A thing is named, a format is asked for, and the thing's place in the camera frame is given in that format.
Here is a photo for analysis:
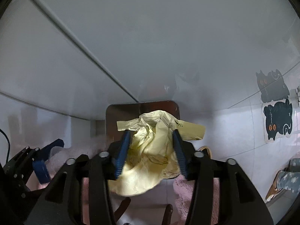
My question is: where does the brown metal bin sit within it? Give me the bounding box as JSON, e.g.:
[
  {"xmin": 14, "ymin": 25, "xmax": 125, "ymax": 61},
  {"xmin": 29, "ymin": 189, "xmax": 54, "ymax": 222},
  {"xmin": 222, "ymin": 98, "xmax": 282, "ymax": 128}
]
[{"xmin": 105, "ymin": 100, "xmax": 181, "ymax": 181}]

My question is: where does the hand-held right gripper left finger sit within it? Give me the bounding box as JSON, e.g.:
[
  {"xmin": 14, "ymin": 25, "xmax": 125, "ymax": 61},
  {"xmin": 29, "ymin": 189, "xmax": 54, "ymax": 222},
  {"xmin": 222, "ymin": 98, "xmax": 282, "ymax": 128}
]
[{"xmin": 25, "ymin": 130, "xmax": 132, "ymax": 225}]

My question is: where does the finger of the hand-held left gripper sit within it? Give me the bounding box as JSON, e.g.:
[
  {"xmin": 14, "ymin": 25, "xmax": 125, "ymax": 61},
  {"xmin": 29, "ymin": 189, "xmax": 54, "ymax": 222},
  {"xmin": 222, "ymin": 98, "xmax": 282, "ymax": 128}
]
[
  {"xmin": 13, "ymin": 155, "xmax": 51, "ymax": 194},
  {"xmin": 6, "ymin": 139, "xmax": 65, "ymax": 169}
]

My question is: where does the black cat sticker white border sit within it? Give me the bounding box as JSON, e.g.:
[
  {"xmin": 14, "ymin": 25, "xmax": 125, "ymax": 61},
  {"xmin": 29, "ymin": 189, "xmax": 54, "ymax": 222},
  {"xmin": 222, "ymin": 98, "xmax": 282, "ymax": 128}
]
[{"xmin": 262, "ymin": 98, "xmax": 293, "ymax": 143}]

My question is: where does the yellow paper bag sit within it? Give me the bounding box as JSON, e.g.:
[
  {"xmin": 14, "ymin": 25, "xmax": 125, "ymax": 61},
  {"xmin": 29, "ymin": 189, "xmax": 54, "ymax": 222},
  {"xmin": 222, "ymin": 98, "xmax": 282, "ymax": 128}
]
[{"xmin": 109, "ymin": 110, "xmax": 206, "ymax": 197}]

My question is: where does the tan slipper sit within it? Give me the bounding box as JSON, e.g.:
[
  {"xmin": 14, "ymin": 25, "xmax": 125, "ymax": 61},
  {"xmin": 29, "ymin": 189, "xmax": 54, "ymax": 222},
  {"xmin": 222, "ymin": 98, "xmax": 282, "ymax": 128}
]
[
  {"xmin": 196, "ymin": 145, "xmax": 212, "ymax": 160},
  {"xmin": 265, "ymin": 170, "xmax": 291, "ymax": 202}
]

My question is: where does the pink fluffy rug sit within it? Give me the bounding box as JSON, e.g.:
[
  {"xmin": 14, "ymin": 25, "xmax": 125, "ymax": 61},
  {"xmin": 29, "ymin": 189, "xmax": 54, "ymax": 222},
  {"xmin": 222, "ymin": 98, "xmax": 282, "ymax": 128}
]
[{"xmin": 26, "ymin": 138, "xmax": 222, "ymax": 225}]

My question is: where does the black cat wall sticker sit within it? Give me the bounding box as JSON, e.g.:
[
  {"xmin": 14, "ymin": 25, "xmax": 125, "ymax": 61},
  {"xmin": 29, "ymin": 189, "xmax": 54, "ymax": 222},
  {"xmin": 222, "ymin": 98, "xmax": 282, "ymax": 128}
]
[{"xmin": 255, "ymin": 69, "xmax": 290, "ymax": 104}]

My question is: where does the black cable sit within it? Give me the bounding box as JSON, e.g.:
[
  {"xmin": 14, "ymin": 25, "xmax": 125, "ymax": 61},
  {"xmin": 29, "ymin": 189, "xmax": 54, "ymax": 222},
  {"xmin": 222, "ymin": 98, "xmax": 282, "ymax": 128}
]
[{"xmin": 0, "ymin": 128, "xmax": 11, "ymax": 163}]

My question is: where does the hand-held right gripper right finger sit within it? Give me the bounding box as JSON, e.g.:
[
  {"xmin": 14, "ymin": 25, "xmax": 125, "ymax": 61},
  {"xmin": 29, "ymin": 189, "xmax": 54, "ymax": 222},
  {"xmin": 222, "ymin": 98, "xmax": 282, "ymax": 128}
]
[{"xmin": 172, "ymin": 130, "xmax": 275, "ymax": 225}]

